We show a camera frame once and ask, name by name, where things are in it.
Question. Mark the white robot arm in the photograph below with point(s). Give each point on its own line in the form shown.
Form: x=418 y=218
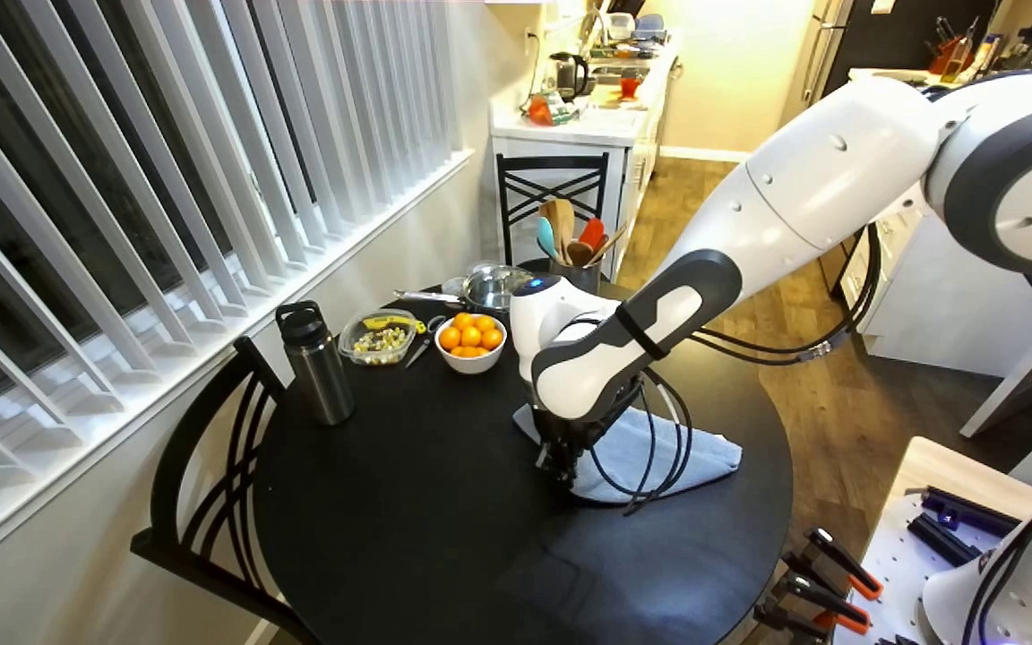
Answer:
x=809 y=187

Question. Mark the steel utensil holder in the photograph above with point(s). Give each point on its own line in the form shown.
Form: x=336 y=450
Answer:
x=576 y=275

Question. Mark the black round table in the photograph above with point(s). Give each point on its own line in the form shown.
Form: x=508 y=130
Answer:
x=423 y=522

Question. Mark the light blue towel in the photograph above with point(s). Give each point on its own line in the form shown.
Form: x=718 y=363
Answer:
x=651 y=455

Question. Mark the white kitchen counter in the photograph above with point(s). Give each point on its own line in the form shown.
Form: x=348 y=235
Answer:
x=622 y=119

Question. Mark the glass bowl with food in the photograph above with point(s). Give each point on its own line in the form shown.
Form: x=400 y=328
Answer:
x=382 y=339

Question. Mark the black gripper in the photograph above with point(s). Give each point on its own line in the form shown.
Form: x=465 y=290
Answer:
x=564 y=441

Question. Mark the black metal chair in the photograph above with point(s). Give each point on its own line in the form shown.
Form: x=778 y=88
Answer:
x=546 y=193
x=203 y=493

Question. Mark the teal spatula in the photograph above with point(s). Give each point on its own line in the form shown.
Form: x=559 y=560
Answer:
x=546 y=240

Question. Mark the white bowl of oranges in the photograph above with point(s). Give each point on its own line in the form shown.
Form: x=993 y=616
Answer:
x=470 y=343

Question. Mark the white window blinds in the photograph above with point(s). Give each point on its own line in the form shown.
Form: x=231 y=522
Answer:
x=178 y=166

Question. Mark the black orange clamp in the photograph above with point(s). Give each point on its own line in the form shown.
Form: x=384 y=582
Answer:
x=847 y=564

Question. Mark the black kettle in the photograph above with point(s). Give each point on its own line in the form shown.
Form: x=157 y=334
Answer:
x=570 y=74

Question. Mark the wide wooden spatula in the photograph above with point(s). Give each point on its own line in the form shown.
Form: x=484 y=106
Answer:
x=559 y=215

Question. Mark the dark metal water bottle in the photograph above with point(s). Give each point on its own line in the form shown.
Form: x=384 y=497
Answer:
x=317 y=363

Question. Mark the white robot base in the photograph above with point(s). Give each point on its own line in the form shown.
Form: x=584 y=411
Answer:
x=983 y=599

